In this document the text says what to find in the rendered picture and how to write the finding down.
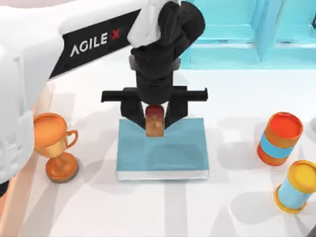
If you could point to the light blue rack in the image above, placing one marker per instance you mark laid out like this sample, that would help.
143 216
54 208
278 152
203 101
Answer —
222 51

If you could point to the orange and blue can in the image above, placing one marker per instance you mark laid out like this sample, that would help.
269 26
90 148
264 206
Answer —
279 139

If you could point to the golden trophy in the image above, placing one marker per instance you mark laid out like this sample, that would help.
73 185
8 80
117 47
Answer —
53 138

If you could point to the reddish brown small block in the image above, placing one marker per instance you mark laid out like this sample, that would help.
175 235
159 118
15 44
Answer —
154 122

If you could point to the blue book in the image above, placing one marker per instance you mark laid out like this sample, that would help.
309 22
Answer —
163 153

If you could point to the yellow and blue can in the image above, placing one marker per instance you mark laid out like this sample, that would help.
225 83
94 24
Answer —
295 187

